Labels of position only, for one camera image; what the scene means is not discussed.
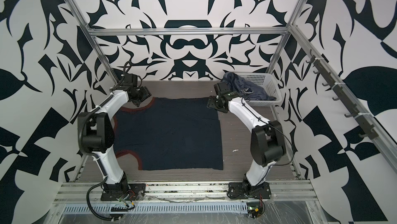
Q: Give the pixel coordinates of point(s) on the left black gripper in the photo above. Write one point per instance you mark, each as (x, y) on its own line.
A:
(147, 94)

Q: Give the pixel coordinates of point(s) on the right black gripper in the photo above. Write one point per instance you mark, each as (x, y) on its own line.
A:
(211, 103)

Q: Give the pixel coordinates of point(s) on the navy tank top red trim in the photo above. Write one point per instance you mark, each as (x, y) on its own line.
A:
(170, 134)

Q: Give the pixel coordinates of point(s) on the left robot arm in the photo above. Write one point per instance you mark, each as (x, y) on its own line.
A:
(96, 135)

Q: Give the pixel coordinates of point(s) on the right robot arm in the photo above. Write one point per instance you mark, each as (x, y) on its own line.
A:
(267, 145)

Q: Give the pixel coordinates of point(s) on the blue-grey tank top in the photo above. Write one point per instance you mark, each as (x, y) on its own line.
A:
(246, 89)

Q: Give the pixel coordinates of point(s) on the white plastic laundry basket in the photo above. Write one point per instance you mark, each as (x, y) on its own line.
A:
(268, 83)

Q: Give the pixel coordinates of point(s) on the small green circuit board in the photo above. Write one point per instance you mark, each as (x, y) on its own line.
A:
(255, 209)

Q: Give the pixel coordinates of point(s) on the aluminium frame crossbar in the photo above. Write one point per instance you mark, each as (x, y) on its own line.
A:
(187, 31)

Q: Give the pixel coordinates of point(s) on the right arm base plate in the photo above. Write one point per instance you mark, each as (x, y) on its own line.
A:
(243, 190)

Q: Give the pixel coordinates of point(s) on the white slotted cable duct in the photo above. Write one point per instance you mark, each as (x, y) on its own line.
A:
(174, 208)

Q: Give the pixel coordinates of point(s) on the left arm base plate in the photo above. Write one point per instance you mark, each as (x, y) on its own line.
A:
(115, 192)

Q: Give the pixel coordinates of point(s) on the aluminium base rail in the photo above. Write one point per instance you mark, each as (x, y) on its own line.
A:
(212, 191)

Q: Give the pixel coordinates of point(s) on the wall hook rail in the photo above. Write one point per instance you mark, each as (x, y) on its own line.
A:
(345, 96)

